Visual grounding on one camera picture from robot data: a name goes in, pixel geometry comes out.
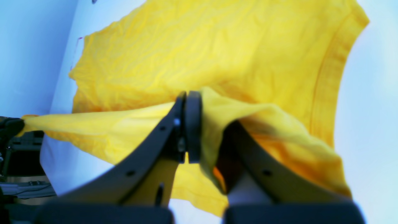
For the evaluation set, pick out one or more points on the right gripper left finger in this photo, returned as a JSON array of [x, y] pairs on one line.
[[138, 189]]

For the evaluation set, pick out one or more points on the orange t-shirt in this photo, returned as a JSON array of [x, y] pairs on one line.
[[274, 64]]

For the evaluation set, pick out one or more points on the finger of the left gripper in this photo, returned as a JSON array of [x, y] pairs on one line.
[[10, 127]]

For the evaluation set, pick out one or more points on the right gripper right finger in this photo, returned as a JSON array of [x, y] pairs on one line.
[[261, 190]]

